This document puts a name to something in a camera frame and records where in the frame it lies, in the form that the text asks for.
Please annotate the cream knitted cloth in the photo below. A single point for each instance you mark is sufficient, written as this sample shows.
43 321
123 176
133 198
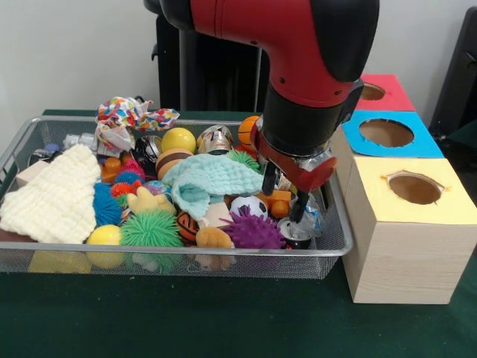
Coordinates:
56 201

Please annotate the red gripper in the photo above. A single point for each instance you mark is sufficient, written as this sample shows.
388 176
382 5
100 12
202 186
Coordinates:
316 173

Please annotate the silver drink can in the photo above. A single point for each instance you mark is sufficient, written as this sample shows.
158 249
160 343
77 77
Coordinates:
288 233

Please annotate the wooden three-hole box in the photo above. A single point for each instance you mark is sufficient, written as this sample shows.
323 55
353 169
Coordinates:
402 261

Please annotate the yellow plush duck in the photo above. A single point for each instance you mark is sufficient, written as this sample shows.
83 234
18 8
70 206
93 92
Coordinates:
149 203

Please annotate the mint green knitted cloth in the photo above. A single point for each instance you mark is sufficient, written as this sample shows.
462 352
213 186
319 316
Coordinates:
216 175

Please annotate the green koosh ball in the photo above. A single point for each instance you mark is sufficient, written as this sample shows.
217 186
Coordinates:
151 229

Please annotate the purple spiky ball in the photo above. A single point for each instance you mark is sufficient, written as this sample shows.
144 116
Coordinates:
253 233

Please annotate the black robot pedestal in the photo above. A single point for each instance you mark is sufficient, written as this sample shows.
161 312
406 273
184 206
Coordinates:
208 74

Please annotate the dark green side-table cloth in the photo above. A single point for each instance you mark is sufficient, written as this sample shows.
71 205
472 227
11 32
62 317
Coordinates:
466 136

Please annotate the silver mesh bin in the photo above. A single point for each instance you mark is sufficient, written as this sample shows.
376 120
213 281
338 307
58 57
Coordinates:
279 266

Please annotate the toy soccer ball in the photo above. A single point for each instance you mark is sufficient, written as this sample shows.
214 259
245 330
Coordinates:
249 207

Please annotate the small clear plastic bottle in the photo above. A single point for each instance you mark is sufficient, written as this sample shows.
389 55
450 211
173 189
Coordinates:
313 218

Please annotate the orange toy basketball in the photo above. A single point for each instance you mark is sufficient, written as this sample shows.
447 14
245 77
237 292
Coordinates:
247 132

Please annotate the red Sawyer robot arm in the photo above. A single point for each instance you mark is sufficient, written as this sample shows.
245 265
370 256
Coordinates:
290 44

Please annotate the dark green table cloth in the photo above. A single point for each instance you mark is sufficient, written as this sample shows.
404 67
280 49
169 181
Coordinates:
223 320

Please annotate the black stand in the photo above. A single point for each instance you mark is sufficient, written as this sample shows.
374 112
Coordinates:
458 74

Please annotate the brown striped toy burger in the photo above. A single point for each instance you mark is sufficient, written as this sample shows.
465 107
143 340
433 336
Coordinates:
173 162

